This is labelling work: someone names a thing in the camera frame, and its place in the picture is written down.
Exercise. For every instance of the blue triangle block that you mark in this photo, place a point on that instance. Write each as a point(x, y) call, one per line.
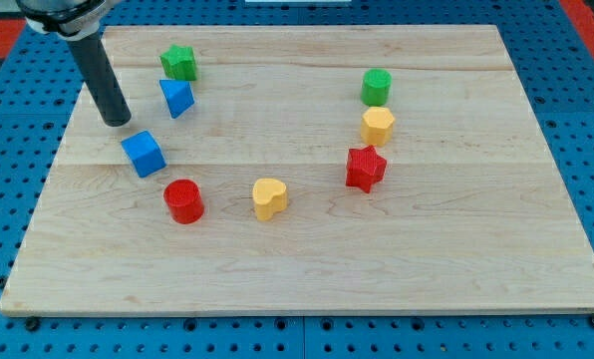
point(178, 96)

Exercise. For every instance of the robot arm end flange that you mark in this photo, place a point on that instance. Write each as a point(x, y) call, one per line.
point(72, 20)

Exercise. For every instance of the red star block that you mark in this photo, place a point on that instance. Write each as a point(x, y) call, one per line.
point(364, 168)

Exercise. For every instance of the green star block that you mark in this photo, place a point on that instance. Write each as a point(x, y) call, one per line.
point(178, 63)

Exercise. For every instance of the yellow heart block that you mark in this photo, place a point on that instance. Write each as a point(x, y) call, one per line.
point(269, 197)

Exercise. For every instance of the light wooden board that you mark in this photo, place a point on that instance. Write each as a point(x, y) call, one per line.
point(471, 217)

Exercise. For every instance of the yellow hexagon block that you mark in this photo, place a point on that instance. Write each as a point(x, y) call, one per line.
point(377, 126)

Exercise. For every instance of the red cylinder block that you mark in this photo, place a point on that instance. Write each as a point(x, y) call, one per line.
point(184, 201)

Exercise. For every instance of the green cylinder block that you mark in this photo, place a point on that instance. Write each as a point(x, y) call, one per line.
point(376, 85)

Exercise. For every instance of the blue cube block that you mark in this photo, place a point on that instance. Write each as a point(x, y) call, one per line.
point(144, 153)

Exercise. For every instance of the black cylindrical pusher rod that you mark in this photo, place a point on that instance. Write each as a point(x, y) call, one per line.
point(93, 62)

